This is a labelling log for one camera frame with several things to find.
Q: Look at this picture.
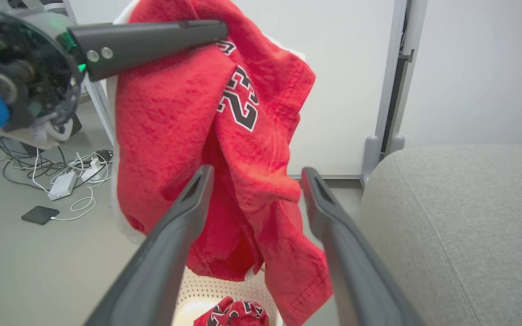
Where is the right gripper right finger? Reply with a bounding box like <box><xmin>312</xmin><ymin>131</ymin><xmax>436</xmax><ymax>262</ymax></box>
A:
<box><xmin>301</xmin><ymin>167</ymin><xmax>425</xmax><ymax>326</ymax></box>

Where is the left gripper round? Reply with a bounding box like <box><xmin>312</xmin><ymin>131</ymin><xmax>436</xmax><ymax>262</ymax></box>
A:
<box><xmin>0</xmin><ymin>7</ymin><xmax>229</xmax><ymax>150</ymax></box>

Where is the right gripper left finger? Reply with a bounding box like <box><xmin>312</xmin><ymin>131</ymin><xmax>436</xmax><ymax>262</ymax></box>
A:
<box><xmin>83</xmin><ymin>165</ymin><xmax>215</xmax><ymax>326</ymax></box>

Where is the red number 23 jersey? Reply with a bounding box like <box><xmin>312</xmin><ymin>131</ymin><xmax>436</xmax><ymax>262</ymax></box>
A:
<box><xmin>115</xmin><ymin>0</ymin><xmax>334</xmax><ymax>326</ymax></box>

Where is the red garment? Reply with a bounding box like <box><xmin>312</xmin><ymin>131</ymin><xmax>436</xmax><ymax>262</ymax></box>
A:
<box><xmin>193</xmin><ymin>297</ymin><xmax>270</xmax><ymax>326</ymax></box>

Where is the white perforated laundry basket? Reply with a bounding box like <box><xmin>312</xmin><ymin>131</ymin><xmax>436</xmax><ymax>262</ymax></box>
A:
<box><xmin>106</xmin><ymin>0</ymin><xmax>308</xmax><ymax>326</ymax></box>

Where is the white plug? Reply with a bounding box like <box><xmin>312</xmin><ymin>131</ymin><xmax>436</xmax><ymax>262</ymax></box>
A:
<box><xmin>80</xmin><ymin>156</ymin><xmax>108</xmax><ymax>182</ymax></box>

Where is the black box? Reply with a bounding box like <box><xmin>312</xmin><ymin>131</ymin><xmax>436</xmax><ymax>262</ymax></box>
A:
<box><xmin>20</xmin><ymin>112</ymin><xmax>83</xmax><ymax>157</ymax></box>

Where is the grey fabric sofa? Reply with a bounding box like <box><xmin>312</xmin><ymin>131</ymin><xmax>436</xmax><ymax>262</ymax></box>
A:
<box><xmin>360</xmin><ymin>144</ymin><xmax>522</xmax><ymax>326</ymax></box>

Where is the white power adapter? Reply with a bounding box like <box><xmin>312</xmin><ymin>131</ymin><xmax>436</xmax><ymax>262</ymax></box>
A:
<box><xmin>47</xmin><ymin>171</ymin><xmax>78</xmax><ymax>201</ymax></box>

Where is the flat black device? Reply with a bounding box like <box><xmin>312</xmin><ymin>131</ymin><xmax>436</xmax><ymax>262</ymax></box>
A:
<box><xmin>21</xmin><ymin>206</ymin><xmax>60</xmax><ymax>225</ymax></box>

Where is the white metal stand frame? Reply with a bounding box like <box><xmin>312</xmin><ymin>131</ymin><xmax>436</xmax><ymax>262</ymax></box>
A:
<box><xmin>0</xmin><ymin>0</ymin><xmax>117</xmax><ymax>167</ymax></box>

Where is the white cable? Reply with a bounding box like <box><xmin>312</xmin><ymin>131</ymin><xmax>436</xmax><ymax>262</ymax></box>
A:
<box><xmin>50</xmin><ymin>187</ymin><xmax>97</xmax><ymax>222</ymax></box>

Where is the grey partition base rail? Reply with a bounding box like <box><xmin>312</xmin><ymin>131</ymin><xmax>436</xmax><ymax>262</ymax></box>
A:
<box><xmin>287</xmin><ymin>174</ymin><xmax>364</xmax><ymax>182</ymax></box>

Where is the black cable bundle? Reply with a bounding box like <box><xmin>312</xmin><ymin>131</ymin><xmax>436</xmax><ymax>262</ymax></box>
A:
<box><xmin>0</xmin><ymin>133</ymin><xmax>113</xmax><ymax>192</ymax></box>

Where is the grey partition post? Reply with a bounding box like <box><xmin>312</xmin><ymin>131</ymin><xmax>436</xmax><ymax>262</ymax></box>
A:
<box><xmin>384</xmin><ymin>0</ymin><xmax>428</xmax><ymax>157</ymax></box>
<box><xmin>361</xmin><ymin>0</ymin><xmax>407</xmax><ymax>185</ymax></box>

